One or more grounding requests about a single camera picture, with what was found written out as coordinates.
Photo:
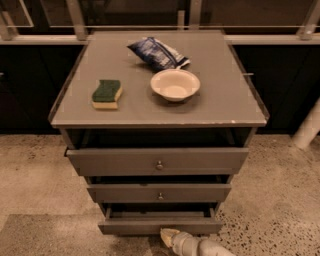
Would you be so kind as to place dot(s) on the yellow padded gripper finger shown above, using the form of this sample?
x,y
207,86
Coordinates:
x,y
167,235

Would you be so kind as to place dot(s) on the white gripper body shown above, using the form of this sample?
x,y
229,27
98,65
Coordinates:
x,y
181,242

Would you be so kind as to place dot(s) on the grey bottom drawer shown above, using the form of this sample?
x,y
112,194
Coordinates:
x,y
143,219

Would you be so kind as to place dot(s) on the grey drawer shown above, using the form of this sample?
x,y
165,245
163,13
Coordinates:
x,y
157,161
158,189
143,219

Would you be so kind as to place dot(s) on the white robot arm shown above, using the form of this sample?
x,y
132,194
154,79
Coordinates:
x,y
215,249

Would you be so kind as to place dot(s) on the grey middle drawer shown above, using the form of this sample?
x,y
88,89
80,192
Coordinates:
x,y
158,189

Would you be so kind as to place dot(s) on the grey top drawer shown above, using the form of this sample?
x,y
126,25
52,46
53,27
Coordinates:
x,y
157,161

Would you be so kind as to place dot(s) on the grey drawer cabinet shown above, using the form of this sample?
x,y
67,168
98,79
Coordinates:
x,y
224,113

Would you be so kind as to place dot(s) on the green yellow sponge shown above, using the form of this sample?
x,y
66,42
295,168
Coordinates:
x,y
107,94

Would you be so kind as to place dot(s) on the white bowl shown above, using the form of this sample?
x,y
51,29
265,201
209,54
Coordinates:
x,y
175,85

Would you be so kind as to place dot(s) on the white pole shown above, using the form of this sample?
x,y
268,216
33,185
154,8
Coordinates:
x,y
309,128

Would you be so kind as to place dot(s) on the blue chip bag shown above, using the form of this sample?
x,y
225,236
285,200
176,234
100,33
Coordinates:
x,y
158,55

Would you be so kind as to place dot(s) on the metal railing frame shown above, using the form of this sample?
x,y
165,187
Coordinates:
x,y
243,22

